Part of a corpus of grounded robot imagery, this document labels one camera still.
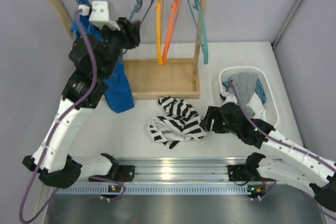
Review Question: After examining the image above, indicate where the black white striped tank top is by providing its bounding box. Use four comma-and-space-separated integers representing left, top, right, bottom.
148, 96, 207, 149

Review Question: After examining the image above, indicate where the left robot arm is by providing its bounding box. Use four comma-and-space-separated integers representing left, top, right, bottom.
23, 17, 141, 188

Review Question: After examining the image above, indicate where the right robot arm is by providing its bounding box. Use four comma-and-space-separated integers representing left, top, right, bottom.
200, 102, 335, 211

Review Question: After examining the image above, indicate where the yellow hanger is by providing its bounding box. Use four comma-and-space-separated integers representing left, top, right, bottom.
155, 0, 164, 65

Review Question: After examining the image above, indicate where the orange hanger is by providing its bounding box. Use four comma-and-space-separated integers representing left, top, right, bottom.
162, 0, 183, 65

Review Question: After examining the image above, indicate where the blue tank top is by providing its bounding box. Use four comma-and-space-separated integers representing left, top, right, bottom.
71, 0, 135, 114

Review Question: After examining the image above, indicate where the teal hanger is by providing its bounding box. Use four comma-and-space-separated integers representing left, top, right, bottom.
186, 0, 209, 65

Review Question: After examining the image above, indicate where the white garment in basket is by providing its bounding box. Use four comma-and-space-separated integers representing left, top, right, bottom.
246, 93, 267, 121

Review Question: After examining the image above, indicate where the grey garment in basket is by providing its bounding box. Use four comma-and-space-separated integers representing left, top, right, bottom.
223, 72, 258, 117

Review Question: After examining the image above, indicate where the blue garment in basket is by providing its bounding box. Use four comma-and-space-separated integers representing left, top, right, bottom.
255, 79, 267, 104

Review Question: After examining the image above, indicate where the white perforated laundry basket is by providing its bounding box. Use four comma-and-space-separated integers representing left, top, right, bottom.
218, 66, 279, 127

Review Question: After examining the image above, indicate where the wooden clothes rack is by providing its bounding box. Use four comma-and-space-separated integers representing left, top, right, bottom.
48, 0, 207, 100

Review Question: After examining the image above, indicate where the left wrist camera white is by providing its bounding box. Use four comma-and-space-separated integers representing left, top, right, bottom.
78, 0, 121, 31

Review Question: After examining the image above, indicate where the aluminium mounting rail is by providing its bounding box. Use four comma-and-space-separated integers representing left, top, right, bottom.
119, 157, 246, 183

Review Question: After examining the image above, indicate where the white slotted cable duct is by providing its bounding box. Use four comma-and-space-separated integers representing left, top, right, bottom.
57, 183, 263, 196

